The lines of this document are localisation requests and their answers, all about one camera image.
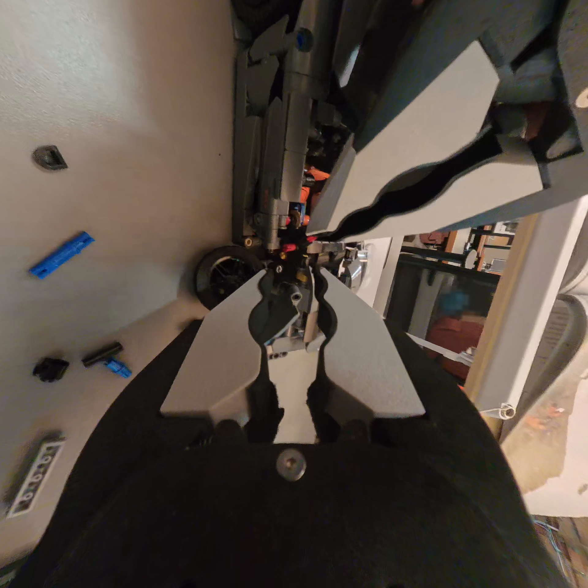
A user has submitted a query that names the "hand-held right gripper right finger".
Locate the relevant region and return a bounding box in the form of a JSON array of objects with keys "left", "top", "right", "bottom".
[{"left": 306, "top": 267, "right": 426, "bottom": 444}]

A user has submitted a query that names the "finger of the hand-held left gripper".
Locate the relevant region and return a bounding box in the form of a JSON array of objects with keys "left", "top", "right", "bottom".
[
  {"left": 327, "top": 134, "right": 550, "bottom": 241},
  {"left": 304, "top": 40, "right": 502, "bottom": 236}
]

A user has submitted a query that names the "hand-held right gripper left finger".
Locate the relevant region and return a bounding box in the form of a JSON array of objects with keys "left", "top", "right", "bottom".
[{"left": 160, "top": 269, "right": 285, "bottom": 444}]

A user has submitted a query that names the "grey lego car model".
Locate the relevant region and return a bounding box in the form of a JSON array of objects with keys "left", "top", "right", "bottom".
[{"left": 194, "top": 0, "right": 382, "bottom": 361}]

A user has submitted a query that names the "black shelf unit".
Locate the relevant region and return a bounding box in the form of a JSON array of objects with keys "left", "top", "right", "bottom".
[{"left": 385, "top": 222, "right": 520, "bottom": 384}]

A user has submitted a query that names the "blue ball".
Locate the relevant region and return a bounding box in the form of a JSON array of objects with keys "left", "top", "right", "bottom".
[{"left": 439, "top": 289, "right": 470, "bottom": 318}]

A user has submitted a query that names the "white book stand ledge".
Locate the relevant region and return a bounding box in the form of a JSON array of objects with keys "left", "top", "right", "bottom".
[{"left": 475, "top": 195, "right": 588, "bottom": 416}]

